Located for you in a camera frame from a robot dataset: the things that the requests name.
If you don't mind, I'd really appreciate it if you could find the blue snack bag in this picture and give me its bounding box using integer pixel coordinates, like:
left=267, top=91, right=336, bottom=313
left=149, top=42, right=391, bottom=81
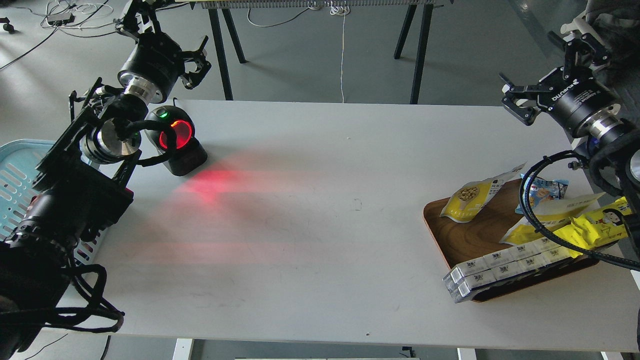
left=527, top=177, right=570, bottom=209

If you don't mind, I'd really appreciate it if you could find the black table legs background right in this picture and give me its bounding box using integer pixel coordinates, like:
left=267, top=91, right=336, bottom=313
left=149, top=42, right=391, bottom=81
left=393, top=4, right=435, bottom=105

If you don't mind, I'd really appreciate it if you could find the black table legs background left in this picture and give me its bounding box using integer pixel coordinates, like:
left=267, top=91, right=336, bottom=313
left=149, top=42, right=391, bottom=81
left=207, top=7, right=248, bottom=102

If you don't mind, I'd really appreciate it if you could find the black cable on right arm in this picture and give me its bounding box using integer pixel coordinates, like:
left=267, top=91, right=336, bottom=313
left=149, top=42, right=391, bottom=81
left=518, top=150, right=640, bottom=271

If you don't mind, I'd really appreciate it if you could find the white hanging cable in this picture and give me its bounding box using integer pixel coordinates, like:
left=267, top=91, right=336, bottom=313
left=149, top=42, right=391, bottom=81
left=330, top=0, right=351, bottom=104

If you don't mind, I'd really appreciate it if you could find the light blue plastic basket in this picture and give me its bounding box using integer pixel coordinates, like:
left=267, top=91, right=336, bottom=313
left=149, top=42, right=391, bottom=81
left=0, top=139, right=107, bottom=265

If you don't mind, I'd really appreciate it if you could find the white snack box row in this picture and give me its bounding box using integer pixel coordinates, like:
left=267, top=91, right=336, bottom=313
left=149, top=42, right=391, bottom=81
left=442, top=244, right=571, bottom=303
left=442, top=237, right=563, bottom=291

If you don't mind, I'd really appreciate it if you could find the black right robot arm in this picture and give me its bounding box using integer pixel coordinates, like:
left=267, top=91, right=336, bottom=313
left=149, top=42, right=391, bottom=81
left=500, top=32, right=639, bottom=270

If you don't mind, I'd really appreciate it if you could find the white snack box upper row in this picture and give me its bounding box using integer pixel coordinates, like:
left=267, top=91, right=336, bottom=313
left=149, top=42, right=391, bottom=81
left=442, top=237, right=563, bottom=291

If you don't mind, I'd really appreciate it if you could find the yellow white snack pouch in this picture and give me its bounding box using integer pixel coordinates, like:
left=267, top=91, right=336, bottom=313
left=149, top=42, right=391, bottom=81
left=439, top=162, right=526, bottom=224
left=499, top=192, right=605, bottom=246

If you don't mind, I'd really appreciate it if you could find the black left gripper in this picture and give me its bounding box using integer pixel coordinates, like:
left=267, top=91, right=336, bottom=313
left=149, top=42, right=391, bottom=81
left=115, top=0, right=211, bottom=101

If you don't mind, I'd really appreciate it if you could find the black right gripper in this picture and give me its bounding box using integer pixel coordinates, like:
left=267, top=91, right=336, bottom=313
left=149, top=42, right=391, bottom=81
left=498, top=30, right=621, bottom=138

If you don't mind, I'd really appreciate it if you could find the yellow cartoon snack bag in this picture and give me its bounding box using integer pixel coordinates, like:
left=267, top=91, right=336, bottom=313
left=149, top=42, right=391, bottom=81
left=553, top=197, right=632, bottom=251

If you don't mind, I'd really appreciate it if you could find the black barcode scanner red window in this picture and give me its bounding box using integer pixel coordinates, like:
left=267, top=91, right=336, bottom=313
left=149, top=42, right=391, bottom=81
left=146, top=105, right=208, bottom=177

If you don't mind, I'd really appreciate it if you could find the brown wooden tray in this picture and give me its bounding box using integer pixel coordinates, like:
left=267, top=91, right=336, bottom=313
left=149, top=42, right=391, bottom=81
left=423, top=178, right=598, bottom=302

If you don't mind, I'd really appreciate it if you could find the black table legs background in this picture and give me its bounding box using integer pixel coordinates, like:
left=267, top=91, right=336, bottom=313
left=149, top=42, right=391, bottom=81
left=393, top=4, right=435, bottom=105
left=207, top=7, right=248, bottom=102

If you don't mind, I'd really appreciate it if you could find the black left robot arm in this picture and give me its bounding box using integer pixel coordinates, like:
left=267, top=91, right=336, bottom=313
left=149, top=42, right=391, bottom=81
left=1, top=0, right=211, bottom=360

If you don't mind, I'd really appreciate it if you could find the white snack box lower row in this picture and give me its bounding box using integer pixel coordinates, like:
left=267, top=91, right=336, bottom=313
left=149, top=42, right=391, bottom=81
left=442, top=244, right=571, bottom=303

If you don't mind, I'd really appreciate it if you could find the yellow white flat snack pouch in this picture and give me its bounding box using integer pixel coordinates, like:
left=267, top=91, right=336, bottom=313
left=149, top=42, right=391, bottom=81
left=499, top=192, right=605, bottom=246

